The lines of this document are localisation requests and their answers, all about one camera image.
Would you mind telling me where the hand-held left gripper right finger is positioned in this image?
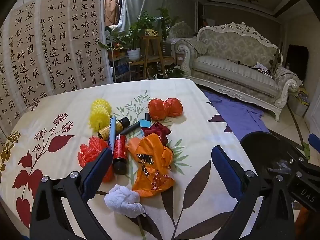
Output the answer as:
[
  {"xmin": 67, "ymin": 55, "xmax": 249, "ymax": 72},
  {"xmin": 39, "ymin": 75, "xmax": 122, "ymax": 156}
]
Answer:
[{"xmin": 211, "ymin": 145, "xmax": 297, "ymax": 240}]

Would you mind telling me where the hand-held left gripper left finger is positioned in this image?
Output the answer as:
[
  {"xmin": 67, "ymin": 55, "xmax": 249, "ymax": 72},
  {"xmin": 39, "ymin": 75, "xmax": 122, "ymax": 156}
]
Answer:
[{"xmin": 29, "ymin": 147, "xmax": 114, "ymax": 240}]

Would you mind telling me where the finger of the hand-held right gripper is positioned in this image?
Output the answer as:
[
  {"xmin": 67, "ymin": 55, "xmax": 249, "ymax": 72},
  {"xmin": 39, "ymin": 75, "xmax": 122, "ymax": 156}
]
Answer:
[
  {"xmin": 308, "ymin": 133, "xmax": 320, "ymax": 155},
  {"xmin": 284, "ymin": 144, "xmax": 320, "ymax": 180}
]

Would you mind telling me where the black trash bag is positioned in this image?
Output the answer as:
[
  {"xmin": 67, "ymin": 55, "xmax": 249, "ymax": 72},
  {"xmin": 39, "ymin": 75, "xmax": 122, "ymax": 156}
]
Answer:
[{"xmin": 267, "ymin": 159, "xmax": 293, "ymax": 174}]

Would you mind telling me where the orange-red foam fruit net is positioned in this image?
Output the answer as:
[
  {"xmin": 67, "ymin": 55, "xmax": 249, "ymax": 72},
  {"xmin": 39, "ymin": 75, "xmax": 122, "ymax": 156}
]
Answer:
[{"xmin": 77, "ymin": 135, "xmax": 114, "ymax": 182}]

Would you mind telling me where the red label small bottle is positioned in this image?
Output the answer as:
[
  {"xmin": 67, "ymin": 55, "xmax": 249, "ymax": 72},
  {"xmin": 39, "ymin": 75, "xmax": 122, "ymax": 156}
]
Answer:
[{"xmin": 112, "ymin": 134, "xmax": 128, "ymax": 175}]

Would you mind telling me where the white tissue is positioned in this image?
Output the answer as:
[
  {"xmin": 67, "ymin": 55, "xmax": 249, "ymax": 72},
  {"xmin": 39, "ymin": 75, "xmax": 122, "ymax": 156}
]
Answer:
[{"xmin": 104, "ymin": 184, "xmax": 146, "ymax": 218}]

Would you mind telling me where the yellow label small bottle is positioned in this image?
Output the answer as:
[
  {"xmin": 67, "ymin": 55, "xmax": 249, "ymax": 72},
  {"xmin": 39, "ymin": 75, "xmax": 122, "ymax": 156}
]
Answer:
[{"xmin": 97, "ymin": 117, "xmax": 130, "ymax": 140}]

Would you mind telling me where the blue plastic tube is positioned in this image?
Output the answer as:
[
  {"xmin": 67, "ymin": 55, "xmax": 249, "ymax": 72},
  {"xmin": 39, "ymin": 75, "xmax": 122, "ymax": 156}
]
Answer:
[{"xmin": 108, "ymin": 116, "xmax": 117, "ymax": 153}]

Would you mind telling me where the black trash bin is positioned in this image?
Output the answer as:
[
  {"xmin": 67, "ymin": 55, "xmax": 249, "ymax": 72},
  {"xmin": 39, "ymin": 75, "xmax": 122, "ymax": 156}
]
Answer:
[{"xmin": 239, "ymin": 131, "xmax": 304, "ymax": 188}]

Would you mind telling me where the thin black tube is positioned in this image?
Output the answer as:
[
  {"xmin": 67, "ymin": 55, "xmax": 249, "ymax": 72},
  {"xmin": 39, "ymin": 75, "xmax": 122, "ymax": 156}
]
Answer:
[{"xmin": 120, "ymin": 122, "xmax": 144, "ymax": 137}]

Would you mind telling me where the yellow foam fruit net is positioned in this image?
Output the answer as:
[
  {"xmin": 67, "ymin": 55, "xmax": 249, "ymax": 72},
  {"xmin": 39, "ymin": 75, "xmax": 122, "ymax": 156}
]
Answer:
[{"xmin": 89, "ymin": 99, "xmax": 112, "ymax": 132}]

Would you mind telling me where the orange plastic bag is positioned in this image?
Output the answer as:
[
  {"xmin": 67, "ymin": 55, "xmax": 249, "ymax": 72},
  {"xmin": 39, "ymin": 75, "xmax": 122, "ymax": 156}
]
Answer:
[{"xmin": 127, "ymin": 134, "xmax": 175, "ymax": 197}]

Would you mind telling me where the dark red plastic bag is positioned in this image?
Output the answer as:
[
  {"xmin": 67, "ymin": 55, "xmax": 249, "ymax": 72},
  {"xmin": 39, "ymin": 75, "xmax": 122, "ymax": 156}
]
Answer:
[{"xmin": 141, "ymin": 122, "xmax": 172, "ymax": 145}]

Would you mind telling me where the red plastic bag ball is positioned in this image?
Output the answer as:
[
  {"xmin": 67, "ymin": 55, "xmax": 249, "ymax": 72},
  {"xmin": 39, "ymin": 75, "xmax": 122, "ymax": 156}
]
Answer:
[
  {"xmin": 148, "ymin": 97, "xmax": 167, "ymax": 120},
  {"xmin": 164, "ymin": 98, "xmax": 184, "ymax": 117}
]

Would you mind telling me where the person's right forearm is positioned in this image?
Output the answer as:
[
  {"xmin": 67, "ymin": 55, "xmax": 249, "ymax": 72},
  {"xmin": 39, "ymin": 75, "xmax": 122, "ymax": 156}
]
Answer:
[{"xmin": 291, "ymin": 202, "xmax": 312, "ymax": 240}]

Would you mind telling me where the storage box with clutter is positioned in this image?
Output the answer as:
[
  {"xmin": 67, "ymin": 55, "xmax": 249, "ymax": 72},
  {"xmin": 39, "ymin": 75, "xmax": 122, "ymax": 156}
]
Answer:
[{"xmin": 292, "ymin": 87, "xmax": 310, "ymax": 118}]

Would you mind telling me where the purple cloth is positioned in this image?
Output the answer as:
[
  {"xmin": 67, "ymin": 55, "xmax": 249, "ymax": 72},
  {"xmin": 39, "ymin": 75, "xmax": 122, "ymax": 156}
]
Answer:
[{"xmin": 202, "ymin": 91, "xmax": 270, "ymax": 143}]

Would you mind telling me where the floral tablecloth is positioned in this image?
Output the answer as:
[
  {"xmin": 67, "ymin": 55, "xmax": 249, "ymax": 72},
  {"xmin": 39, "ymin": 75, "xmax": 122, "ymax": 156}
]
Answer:
[{"xmin": 0, "ymin": 78, "xmax": 269, "ymax": 240}]

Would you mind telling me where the black covered object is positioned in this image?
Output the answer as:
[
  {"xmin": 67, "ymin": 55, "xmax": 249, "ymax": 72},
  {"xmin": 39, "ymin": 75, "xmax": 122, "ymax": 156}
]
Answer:
[{"xmin": 286, "ymin": 44, "xmax": 309, "ymax": 80}]

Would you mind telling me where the pile of papers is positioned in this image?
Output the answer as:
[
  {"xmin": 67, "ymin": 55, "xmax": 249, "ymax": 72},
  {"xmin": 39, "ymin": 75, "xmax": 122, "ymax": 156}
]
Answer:
[{"xmin": 251, "ymin": 64, "xmax": 273, "ymax": 77}]

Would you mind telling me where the brown wooden object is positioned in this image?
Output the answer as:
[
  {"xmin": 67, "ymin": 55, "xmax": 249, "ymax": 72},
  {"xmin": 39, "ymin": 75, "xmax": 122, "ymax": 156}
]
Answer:
[{"xmin": 269, "ymin": 42, "xmax": 283, "ymax": 77}]

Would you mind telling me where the ornate cream sofa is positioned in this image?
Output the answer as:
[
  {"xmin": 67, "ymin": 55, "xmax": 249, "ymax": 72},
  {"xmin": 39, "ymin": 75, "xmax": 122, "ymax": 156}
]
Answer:
[{"xmin": 174, "ymin": 22, "xmax": 302, "ymax": 122}]

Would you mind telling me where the thin dark stick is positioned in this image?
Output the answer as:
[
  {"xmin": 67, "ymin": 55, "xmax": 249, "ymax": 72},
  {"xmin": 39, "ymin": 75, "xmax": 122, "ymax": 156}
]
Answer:
[{"xmin": 225, "ymin": 59, "xmax": 250, "ymax": 67}]

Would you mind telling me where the low leafy green plant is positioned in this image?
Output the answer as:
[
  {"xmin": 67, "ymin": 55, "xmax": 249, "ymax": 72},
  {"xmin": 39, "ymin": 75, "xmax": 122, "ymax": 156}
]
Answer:
[{"xmin": 165, "ymin": 66, "xmax": 185, "ymax": 79}]

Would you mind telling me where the white metal shelf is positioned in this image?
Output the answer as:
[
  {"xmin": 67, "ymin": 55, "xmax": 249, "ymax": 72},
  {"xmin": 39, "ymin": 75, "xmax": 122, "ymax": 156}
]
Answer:
[{"xmin": 107, "ymin": 37, "xmax": 130, "ymax": 83}]

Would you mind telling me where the striped sofa throw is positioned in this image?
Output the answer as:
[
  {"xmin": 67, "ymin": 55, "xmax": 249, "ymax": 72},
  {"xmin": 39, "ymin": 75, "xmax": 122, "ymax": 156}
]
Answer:
[{"xmin": 184, "ymin": 40, "xmax": 208, "ymax": 55}]

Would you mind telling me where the ornate cream armchair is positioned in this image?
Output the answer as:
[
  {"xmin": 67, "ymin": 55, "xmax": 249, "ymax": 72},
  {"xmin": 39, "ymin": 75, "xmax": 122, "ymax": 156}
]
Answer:
[{"xmin": 169, "ymin": 21, "xmax": 198, "ymax": 40}]

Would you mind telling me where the plant in yellow patterned pot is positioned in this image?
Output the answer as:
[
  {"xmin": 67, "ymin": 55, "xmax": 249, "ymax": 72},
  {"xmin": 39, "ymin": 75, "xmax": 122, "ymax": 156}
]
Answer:
[{"xmin": 136, "ymin": 9, "xmax": 165, "ymax": 37}]

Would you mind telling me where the tall plant in dark pot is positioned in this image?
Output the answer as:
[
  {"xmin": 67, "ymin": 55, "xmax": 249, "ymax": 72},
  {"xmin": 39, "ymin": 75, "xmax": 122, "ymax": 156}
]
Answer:
[{"xmin": 156, "ymin": 7, "xmax": 179, "ymax": 55}]

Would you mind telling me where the orange patterned curtain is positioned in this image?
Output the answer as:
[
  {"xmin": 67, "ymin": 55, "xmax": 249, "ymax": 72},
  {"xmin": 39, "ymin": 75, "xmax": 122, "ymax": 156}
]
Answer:
[{"xmin": 104, "ymin": 0, "xmax": 124, "ymax": 27}]

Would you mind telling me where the grey-green curtain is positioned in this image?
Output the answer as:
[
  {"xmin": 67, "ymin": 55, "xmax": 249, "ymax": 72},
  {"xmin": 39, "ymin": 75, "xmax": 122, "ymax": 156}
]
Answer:
[{"xmin": 117, "ymin": 0, "xmax": 167, "ymax": 34}]

